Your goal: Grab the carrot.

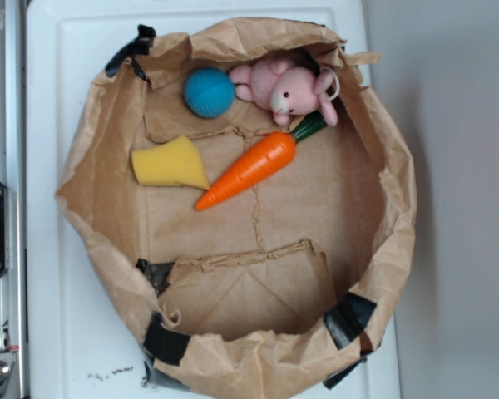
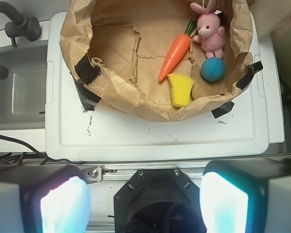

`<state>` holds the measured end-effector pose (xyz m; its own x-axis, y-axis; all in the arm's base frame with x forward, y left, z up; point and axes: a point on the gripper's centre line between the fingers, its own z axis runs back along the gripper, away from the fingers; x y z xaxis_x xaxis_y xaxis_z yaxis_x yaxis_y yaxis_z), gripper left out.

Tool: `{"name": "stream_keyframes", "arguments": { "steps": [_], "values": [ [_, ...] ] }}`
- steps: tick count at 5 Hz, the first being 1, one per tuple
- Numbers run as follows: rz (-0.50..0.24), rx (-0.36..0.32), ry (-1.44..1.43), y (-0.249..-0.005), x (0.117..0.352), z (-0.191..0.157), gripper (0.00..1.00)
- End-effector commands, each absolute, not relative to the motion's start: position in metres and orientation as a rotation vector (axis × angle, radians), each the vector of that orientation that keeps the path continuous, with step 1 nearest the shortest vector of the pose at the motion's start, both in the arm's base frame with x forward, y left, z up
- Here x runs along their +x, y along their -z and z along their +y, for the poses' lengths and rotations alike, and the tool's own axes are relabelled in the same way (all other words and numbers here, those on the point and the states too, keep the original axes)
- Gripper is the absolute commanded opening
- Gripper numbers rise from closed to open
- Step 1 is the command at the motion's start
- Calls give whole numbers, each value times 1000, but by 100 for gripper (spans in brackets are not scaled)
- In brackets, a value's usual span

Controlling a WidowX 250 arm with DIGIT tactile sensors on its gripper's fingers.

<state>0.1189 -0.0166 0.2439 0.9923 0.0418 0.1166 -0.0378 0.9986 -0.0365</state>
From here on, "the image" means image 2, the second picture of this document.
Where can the aluminium rail with bracket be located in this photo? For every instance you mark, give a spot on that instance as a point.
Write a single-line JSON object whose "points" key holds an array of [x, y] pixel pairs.
{"points": [[95, 173]]}

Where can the dark grey faucet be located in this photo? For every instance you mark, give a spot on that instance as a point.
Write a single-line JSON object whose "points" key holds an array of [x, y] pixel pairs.
{"points": [[19, 24]]}

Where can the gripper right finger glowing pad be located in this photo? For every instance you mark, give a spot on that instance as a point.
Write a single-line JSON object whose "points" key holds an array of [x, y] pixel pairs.
{"points": [[246, 195]]}

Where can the black tape left inner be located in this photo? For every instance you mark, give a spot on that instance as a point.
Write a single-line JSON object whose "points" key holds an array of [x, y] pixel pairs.
{"points": [[86, 71]]}

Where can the black tape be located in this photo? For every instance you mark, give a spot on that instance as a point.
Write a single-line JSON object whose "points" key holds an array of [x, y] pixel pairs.
{"points": [[223, 109], [250, 71], [86, 71], [88, 99]]}

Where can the white plastic tray lid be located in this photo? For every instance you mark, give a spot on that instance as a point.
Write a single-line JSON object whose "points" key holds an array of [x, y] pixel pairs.
{"points": [[107, 135]]}

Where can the pink plush bunny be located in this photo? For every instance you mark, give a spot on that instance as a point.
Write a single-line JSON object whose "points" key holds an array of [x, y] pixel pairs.
{"points": [[210, 33]]}

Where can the yellow sponge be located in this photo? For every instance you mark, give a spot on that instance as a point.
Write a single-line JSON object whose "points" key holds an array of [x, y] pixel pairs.
{"points": [[180, 89]]}

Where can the black tape right side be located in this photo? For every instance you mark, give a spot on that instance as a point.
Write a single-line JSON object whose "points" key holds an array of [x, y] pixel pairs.
{"points": [[250, 71]]}

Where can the black tape right front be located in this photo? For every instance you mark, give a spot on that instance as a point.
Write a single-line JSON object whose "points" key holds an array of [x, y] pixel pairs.
{"points": [[223, 109]]}

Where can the orange toy carrot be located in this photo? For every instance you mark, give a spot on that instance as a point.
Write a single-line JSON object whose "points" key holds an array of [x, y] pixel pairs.
{"points": [[177, 50]]}

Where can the black tape left front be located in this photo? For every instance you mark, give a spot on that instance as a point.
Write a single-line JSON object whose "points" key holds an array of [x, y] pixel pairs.
{"points": [[88, 99]]}

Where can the grey sink basin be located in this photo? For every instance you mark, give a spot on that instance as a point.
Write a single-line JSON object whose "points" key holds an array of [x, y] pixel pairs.
{"points": [[23, 92]]}

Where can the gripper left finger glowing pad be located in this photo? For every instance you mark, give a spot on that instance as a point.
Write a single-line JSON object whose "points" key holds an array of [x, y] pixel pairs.
{"points": [[43, 199]]}

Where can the brown paper bag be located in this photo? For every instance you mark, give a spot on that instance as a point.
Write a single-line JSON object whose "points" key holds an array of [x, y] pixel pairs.
{"points": [[129, 40]]}

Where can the blue knitted ball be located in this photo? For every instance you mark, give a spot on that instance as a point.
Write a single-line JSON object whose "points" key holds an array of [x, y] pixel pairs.
{"points": [[213, 69]]}

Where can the black octagonal mount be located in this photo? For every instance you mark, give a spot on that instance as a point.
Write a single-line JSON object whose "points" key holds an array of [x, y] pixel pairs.
{"points": [[158, 201]]}

